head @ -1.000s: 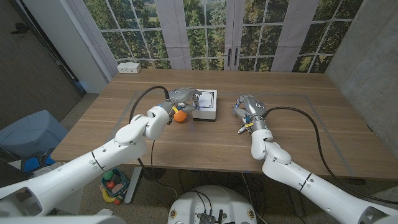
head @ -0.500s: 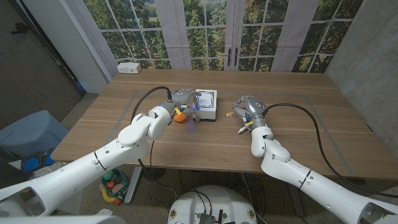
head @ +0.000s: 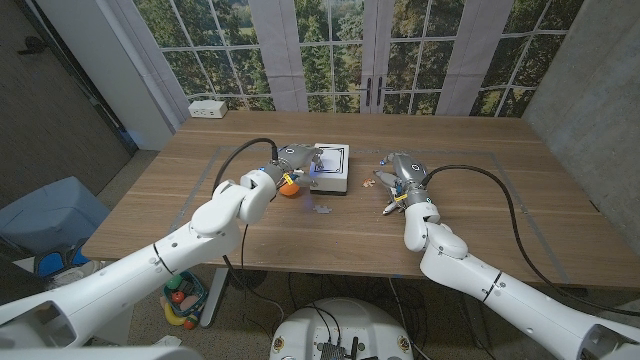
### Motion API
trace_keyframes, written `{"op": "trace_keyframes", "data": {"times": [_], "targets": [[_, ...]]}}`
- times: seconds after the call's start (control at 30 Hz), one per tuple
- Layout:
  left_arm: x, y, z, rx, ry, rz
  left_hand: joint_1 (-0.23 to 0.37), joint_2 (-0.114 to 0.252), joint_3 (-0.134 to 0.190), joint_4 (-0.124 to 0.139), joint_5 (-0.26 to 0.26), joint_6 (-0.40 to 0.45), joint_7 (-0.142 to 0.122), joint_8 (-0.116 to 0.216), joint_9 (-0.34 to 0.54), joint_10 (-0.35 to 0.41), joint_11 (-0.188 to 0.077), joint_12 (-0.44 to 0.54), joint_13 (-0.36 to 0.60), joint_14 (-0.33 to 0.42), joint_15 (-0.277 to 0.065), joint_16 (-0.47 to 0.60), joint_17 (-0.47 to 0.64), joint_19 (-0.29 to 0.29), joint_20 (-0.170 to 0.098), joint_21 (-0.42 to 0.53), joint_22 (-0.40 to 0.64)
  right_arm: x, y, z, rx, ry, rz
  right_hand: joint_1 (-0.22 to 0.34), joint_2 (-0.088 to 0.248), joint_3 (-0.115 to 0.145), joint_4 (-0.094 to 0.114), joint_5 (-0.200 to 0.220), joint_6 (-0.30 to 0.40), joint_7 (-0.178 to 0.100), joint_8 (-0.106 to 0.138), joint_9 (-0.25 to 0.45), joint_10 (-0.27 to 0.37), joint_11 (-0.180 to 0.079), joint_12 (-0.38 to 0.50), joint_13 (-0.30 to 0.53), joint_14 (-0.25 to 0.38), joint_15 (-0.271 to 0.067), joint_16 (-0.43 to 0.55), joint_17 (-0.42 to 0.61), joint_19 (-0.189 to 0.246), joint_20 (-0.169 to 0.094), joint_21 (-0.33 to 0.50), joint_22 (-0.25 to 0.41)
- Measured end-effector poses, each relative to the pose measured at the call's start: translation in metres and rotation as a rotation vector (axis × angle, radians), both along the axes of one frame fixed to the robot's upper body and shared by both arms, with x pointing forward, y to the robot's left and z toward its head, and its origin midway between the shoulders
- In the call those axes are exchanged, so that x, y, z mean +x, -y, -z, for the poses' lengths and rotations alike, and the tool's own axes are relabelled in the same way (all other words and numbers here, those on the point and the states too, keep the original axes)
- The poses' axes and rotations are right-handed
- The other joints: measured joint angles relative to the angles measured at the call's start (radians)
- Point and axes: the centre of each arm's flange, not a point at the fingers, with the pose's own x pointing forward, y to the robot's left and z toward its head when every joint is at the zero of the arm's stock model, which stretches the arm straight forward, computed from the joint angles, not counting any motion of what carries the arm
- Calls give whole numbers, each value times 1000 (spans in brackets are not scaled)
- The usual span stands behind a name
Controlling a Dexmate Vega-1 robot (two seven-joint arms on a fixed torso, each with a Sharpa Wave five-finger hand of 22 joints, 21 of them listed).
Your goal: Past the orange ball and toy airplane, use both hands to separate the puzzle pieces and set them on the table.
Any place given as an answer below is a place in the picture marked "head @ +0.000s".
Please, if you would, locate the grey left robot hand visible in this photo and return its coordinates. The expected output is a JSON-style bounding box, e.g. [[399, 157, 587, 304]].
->
[[272, 143, 325, 189]]

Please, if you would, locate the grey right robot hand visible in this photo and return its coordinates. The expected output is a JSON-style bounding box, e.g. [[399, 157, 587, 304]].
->
[[373, 152, 432, 201]]

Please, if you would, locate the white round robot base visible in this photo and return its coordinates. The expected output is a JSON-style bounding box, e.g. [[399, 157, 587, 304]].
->
[[268, 297, 415, 360]]

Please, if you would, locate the yellow toy banana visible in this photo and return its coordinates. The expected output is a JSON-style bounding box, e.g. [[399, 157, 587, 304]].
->
[[163, 304, 187, 327]]

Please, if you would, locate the white square box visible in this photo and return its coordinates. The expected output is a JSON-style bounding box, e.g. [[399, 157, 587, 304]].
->
[[308, 143, 350, 196]]

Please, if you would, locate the printed window garden backdrop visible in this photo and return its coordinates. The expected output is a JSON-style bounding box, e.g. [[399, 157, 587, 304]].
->
[[107, 0, 586, 119]]

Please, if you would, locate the white power strip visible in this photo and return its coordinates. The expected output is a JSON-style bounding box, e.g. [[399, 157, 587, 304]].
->
[[187, 99, 229, 120]]

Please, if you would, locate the black round grille device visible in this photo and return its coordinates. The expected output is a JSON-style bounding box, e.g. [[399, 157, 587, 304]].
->
[[228, 268, 269, 291]]

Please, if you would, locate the white table leg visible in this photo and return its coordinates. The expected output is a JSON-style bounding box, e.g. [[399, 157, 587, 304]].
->
[[199, 267, 232, 329]]

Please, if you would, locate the basket of toys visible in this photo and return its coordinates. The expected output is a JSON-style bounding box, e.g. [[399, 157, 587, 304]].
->
[[162, 269, 210, 331]]

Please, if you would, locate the white paper sheet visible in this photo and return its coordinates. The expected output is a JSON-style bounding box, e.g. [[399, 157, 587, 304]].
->
[[149, 335, 184, 349]]

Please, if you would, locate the grey sneaker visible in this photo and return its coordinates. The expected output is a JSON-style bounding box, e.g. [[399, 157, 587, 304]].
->
[[49, 264, 104, 289]]

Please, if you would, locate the dark wooden door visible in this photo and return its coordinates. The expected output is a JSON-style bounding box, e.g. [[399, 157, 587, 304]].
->
[[0, 0, 139, 211]]

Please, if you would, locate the dark trouser leg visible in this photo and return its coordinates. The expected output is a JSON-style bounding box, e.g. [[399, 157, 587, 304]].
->
[[0, 257, 49, 301]]

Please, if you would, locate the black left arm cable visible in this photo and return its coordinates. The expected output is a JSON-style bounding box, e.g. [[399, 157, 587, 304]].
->
[[212, 137, 279, 194]]

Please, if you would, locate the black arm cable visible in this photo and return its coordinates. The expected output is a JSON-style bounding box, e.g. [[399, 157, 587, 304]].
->
[[422, 163, 640, 317], [212, 137, 279, 194]]

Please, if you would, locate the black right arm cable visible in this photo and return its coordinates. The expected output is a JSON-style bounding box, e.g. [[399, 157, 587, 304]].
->
[[422, 163, 640, 317]]

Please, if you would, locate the black door handle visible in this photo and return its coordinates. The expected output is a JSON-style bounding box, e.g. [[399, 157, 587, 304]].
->
[[17, 36, 50, 56]]

